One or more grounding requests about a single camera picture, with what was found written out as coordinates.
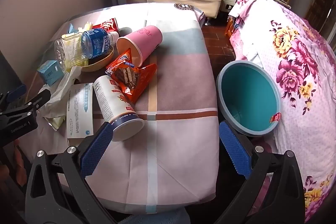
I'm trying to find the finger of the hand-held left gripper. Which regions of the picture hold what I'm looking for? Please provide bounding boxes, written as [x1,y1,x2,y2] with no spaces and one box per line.
[0,85,27,110]
[3,89,51,119]

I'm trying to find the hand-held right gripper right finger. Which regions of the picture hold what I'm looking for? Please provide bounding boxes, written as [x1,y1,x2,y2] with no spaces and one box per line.
[213,120,313,224]

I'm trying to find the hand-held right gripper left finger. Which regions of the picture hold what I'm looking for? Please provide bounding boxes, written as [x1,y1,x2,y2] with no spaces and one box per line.
[25,121,116,224]

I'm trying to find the white plastic bag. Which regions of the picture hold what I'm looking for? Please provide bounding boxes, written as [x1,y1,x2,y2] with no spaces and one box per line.
[39,67,84,119]

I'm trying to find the yellow packet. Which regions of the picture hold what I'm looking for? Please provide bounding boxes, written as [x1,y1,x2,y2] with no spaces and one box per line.
[46,115,66,131]

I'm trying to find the small blue carton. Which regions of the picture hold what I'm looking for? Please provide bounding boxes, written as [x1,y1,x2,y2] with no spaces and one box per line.
[37,60,66,86]

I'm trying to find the white tube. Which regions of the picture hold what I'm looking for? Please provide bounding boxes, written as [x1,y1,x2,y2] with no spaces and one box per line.
[66,83,95,139]

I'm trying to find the tall white paper cup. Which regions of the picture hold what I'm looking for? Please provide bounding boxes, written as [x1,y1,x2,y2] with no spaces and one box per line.
[93,75,146,142]

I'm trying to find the teal plastic bin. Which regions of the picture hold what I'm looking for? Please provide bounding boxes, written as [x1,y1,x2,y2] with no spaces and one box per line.
[216,61,282,137]

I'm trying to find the clear plastic jar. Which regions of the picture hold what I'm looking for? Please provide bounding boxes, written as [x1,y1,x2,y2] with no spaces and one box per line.
[54,32,90,67]

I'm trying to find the coconut shell half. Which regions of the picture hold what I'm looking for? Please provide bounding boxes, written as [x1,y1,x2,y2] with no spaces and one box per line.
[79,47,114,73]

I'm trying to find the orange snack packet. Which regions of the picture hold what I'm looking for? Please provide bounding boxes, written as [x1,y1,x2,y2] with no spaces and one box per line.
[105,48,158,104]

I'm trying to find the plastic bottle with blue label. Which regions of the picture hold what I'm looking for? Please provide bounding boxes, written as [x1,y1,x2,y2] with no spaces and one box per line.
[81,28,120,59]

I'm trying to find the yellow wrapper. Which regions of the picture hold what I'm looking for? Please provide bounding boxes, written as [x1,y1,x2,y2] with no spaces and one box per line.
[79,21,95,33]

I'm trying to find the red soda can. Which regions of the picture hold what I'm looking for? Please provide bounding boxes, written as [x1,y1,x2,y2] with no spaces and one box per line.
[92,17,121,33]

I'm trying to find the pink paper cup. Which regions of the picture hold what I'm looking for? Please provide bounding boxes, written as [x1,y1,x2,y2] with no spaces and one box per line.
[116,25,163,68]

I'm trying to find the checked cloth covered table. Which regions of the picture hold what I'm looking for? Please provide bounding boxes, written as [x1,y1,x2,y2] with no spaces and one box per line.
[26,2,219,207]

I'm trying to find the pink floral blanket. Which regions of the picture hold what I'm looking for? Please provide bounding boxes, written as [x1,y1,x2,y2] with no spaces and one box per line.
[228,0,336,216]

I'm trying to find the dark wooden cabinet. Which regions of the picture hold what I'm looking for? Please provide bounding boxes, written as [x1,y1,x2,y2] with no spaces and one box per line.
[306,0,334,30]

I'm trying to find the orange wooden bed frame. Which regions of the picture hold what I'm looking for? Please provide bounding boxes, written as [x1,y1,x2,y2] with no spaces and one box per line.
[226,15,237,37]

